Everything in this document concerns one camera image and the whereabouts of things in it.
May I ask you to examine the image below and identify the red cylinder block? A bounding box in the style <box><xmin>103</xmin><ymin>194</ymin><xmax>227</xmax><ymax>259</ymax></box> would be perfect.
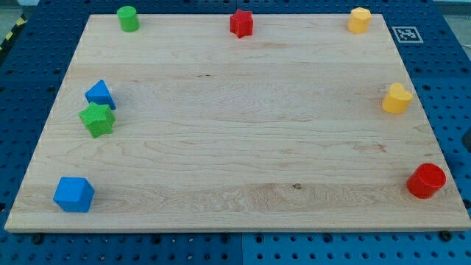
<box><xmin>406</xmin><ymin>163</ymin><xmax>447</xmax><ymax>199</ymax></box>

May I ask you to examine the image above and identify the yellow heart block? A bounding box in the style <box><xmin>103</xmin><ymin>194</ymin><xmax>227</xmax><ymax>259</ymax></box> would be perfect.
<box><xmin>381</xmin><ymin>82</ymin><xmax>413</xmax><ymax>114</ymax></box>

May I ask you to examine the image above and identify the blue triangle block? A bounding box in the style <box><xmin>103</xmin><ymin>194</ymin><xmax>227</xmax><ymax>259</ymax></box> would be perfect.
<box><xmin>85</xmin><ymin>79</ymin><xmax>116</xmax><ymax>110</ymax></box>

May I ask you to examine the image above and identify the green cylinder block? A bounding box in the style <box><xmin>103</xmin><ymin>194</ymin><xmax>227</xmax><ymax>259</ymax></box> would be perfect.
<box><xmin>116</xmin><ymin>6</ymin><xmax>140</xmax><ymax>32</ymax></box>

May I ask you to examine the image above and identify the red star block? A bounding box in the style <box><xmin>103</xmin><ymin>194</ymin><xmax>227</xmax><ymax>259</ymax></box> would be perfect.
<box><xmin>230</xmin><ymin>9</ymin><xmax>254</xmax><ymax>38</ymax></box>

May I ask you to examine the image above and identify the light wooden board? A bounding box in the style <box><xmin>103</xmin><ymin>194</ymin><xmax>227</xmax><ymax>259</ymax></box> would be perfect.
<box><xmin>5</xmin><ymin>14</ymin><xmax>470</xmax><ymax>233</ymax></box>

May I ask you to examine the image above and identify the yellow hexagon block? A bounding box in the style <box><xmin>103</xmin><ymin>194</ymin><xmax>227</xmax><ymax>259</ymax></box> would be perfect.
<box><xmin>347</xmin><ymin>7</ymin><xmax>372</xmax><ymax>34</ymax></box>

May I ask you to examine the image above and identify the white fiducial marker tag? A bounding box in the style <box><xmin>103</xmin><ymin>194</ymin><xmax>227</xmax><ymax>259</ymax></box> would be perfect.
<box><xmin>392</xmin><ymin>26</ymin><xmax>423</xmax><ymax>43</ymax></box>

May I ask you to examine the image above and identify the green star block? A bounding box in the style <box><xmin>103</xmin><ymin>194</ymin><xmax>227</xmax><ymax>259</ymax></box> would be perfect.
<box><xmin>78</xmin><ymin>102</ymin><xmax>116</xmax><ymax>138</ymax></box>

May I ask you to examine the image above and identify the blue cube block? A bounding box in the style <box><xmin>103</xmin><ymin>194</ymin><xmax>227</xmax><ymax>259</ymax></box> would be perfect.
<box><xmin>53</xmin><ymin>177</ymin><xmax>95</xmax><ymax>213</ymax></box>

